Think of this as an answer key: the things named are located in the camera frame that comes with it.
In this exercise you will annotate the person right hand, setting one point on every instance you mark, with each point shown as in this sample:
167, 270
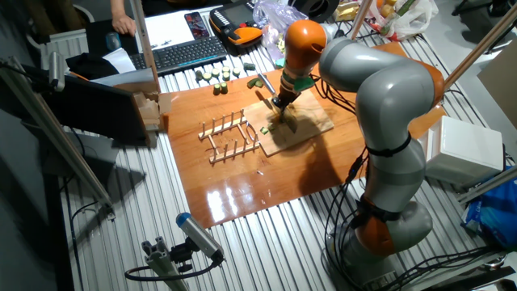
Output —
124, 25

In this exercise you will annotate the silver camera with blue end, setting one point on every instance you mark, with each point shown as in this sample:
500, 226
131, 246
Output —
200, 236

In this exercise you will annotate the white bag with fruit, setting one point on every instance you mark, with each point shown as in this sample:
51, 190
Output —
412, 20

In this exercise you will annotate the black mouse pad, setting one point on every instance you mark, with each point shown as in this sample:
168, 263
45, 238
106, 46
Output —
95, 38

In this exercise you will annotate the computer mouse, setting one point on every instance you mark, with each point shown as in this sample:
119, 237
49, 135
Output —
113, 41

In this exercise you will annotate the black monitor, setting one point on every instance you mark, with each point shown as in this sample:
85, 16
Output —
93, 109

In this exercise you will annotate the wooden peg dish rack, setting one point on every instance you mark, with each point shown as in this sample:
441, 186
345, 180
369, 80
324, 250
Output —
220, 130

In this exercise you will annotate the steel cleaver knife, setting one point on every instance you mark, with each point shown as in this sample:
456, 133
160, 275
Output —
267, 85

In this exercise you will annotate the brown cardboard box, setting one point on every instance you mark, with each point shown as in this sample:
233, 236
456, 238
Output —
501, 81

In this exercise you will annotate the black round object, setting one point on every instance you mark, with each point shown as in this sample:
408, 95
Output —
313, 8

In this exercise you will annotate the wooden cutting board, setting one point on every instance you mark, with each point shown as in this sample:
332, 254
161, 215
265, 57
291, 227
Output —
311, 121

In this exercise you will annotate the dark green cucumber end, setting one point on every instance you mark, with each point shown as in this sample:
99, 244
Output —
249, 66

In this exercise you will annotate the white drawer cabinet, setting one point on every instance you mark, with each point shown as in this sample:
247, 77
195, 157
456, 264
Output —
464, 149

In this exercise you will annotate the aluminium camera bracket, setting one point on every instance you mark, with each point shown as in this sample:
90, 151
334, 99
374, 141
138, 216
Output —
161, 262

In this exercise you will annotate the black smartphone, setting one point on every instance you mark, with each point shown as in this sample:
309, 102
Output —
197, 25

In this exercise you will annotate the silver orange robot arm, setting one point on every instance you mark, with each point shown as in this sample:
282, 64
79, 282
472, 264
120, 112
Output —
387, 93

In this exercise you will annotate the black keyboard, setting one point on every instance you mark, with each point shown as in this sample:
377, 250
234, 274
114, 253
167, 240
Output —
182, 54

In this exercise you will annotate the person right forearm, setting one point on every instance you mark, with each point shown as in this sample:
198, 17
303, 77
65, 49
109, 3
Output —
117, 7

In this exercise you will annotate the black cloth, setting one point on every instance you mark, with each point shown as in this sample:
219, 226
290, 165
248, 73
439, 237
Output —
87, 65

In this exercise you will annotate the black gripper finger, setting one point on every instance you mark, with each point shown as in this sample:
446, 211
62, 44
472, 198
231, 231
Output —
279, 110
287, 111

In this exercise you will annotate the silver depth camera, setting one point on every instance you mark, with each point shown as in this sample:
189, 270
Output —
56, 70

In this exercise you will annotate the clear plastic bag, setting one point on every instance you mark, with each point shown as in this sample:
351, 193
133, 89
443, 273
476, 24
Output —
274, 16

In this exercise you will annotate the white paper sheet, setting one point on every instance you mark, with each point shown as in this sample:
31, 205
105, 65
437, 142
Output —
169, 28

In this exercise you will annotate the blue plastic bag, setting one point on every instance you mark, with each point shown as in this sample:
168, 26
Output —
497, 214

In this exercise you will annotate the long cucumber piece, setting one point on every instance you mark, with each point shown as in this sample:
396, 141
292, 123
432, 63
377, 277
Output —
252, 83

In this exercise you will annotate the long aluminium frame bar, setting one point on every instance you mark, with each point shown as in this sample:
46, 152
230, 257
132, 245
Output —
52, 133

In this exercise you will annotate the short aluminium frame bar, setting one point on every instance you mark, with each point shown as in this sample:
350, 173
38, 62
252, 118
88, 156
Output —
488, 184

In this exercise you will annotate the orange black teach pendant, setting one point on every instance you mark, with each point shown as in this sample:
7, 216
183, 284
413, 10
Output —
236, 26

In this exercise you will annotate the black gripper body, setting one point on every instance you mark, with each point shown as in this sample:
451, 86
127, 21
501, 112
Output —
288, 99

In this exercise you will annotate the thin cucumber slice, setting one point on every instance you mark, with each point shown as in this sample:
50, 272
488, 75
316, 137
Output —
264, 130

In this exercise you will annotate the chopped cucumber bits heap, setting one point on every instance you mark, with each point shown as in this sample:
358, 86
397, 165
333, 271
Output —
281, 47

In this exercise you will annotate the metal frame post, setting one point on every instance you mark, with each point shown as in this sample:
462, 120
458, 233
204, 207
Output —
360, 18
144, 40
480, 47

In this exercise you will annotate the yellow packet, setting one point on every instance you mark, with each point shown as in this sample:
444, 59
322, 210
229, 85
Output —
346, 11

